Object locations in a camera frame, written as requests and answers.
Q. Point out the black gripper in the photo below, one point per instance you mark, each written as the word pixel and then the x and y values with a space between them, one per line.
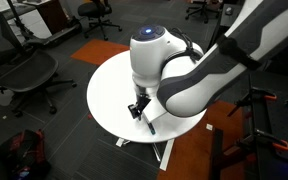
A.
pixel 142 102

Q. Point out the green marker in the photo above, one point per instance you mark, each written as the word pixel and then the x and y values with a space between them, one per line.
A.
pixel 150 127

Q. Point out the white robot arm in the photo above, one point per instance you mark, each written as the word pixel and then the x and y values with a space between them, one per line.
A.
pixel 150 56

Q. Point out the white table base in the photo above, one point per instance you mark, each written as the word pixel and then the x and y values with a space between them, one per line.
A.
pixel 166 155

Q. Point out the small white floor tag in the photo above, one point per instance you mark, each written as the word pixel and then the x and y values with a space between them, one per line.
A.
pixel 209 127

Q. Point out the black kick scooter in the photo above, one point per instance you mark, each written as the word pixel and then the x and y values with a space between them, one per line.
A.
pixel 55 35

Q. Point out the black swivel office chair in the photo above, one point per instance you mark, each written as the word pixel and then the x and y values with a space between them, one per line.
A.
pixel 202 6
pixel 92 9

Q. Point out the red and black bag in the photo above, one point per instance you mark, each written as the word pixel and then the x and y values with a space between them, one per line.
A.
pixel 27 150

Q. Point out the black mesh office chair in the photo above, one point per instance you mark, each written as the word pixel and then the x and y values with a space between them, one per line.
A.
pixel 27 71

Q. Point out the white long cabinet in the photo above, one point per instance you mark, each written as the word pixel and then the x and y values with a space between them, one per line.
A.
pixel 37 25

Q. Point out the black clamp workbench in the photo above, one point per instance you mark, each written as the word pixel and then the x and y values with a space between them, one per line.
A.
pixel 277 133

